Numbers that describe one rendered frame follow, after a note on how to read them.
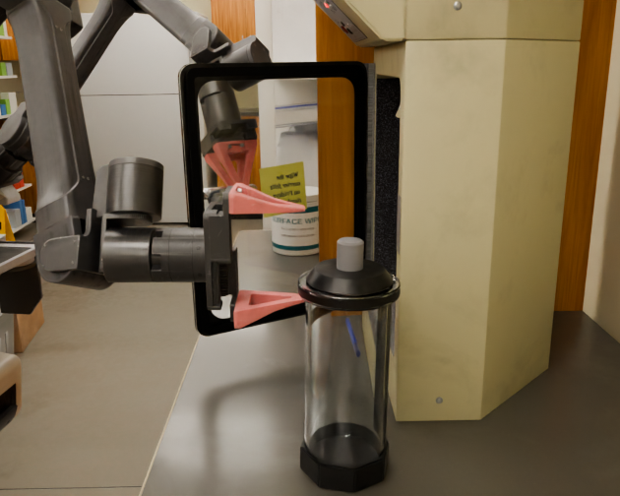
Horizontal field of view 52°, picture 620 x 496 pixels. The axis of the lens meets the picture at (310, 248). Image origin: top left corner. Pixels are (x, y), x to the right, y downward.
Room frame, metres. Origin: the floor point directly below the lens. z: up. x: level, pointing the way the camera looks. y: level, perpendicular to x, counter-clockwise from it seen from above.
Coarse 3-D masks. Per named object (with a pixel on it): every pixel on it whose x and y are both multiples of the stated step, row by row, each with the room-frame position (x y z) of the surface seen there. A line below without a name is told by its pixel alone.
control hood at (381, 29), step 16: (336, 0) 0.80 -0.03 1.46; (352, 0) 0.74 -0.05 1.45; (368, 0) 0.74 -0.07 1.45; (384, 0) 0.74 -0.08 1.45; (400, 0) 0.74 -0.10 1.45; (352, 16) 0.79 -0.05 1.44; (368, 16) 0.74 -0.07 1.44; (384, 16) 0.74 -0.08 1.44; (400, 16) 0.74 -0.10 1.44; (368, 32) 0.79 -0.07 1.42; (384, 32) 0.74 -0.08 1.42; (400, 32) 0.74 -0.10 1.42
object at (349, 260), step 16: (352, 240) 0.64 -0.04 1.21; (352, 256) 0.63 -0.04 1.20; (320, 272) 0.63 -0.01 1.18; (336, 272) 0.63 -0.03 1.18; (352, 272) 0.63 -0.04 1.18; (368, 272) 0.63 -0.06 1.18; (384, 272) 0.63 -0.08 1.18; (320, 288) 0.61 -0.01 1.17; (336, 288) 0.60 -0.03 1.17; (352, 288) 0.60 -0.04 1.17; (368, 288) 0.60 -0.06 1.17; (384, 288) 0.61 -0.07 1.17
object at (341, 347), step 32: (320, 320) 0.61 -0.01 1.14; (352, 320) 0.60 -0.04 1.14; (384, 320) 0.61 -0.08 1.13; (320, 352) 0.61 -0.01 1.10; (352, 352) 0.60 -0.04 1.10; (384, 352) 0.62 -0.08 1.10; (320, 384) 0.61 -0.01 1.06; (352, 384) 0.60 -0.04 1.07; (384, 384) 0.62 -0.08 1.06; (320, 416) 0.61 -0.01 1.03; (352, 416) 0.60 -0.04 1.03; (384, 416) 0.62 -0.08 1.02; (320, 448) 0.61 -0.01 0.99; (352, 448) 0.60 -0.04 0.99; (384, 448) 0.63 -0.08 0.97
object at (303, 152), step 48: (240, 96) 0.94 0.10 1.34; (288, 96) 0.97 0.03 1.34; (336, 96) 1.01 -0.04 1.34; (240, 144) 0.93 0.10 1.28; (288, 144) 0.97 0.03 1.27; (336, 144) 1.01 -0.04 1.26; (288, 192) 0.97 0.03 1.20; (336, 192) 1.01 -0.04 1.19; (240, 240) 0.93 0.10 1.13; (288, 240) 0.97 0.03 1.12; (336, 240) 1.01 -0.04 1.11; (192, 288) 0.90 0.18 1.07; (240, 288) 0.93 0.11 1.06; (288, 288) 0.97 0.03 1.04
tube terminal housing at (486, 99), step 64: (448, 0) 0.74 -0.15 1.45; (512, 0) 0.74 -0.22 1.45; (576, 0) 0.86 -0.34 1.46; (384, 64) 0.92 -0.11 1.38; (448, 64) 0.74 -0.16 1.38; (512, 64) 0.75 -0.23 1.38; (576, 64) 0.87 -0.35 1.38; (448, 128) 0.74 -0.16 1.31; (512, 128) 0.76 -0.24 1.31; (448, 192) 0.74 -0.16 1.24; (512, 192) 0.77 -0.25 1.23; (448, 256) 0.74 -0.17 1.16; (512, 256) 0.77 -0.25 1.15; (448, 320) 0.74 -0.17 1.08; (512, 320) 0.78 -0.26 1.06; (448, 384) 0.74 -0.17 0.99; (512, 384) 0.80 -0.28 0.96
